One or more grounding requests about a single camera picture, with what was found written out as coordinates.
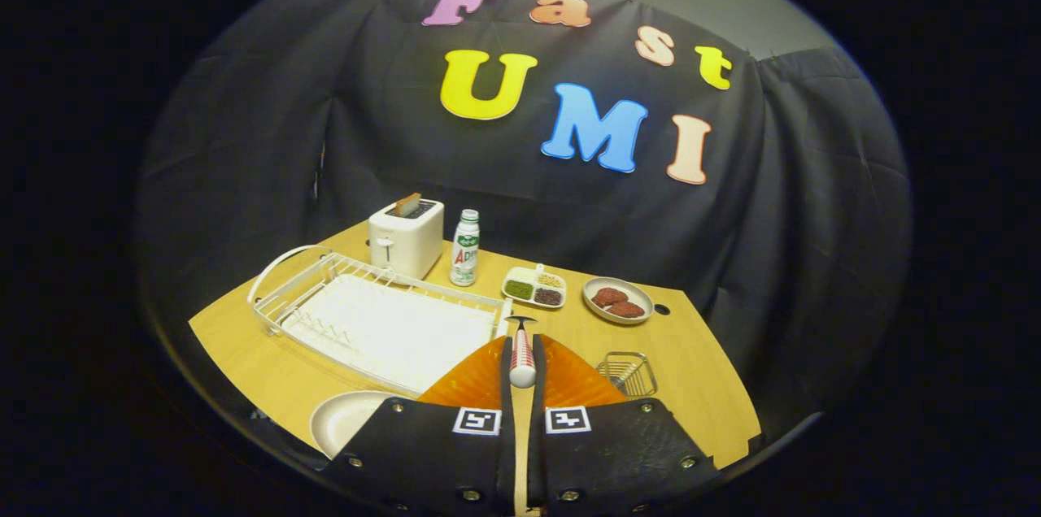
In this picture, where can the red meat piece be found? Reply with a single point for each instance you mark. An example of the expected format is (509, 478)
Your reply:
(626, 310)
(608, 296)

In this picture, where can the beige round plate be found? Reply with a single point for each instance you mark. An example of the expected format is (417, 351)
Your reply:
(346, 419)

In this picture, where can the white green label bottle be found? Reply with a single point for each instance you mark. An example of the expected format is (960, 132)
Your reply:
(464, 253)

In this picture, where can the beige plate with meat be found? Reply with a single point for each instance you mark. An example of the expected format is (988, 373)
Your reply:
(642, 299)

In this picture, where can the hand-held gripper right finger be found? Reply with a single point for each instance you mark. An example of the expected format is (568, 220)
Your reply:
(537, 460)

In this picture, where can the white toaster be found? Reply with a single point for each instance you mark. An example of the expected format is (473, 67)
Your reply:
(407, 245)

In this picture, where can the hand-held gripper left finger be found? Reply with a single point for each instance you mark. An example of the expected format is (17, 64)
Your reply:
(507, 460)

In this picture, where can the white divided dish with beans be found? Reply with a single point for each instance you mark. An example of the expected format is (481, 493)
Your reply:
(533, 289)

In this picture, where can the black backdrop cloth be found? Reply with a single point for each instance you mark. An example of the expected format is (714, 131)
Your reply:
(773, 257)

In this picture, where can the brown bread slice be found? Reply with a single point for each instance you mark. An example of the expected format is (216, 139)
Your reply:
(407, 205)

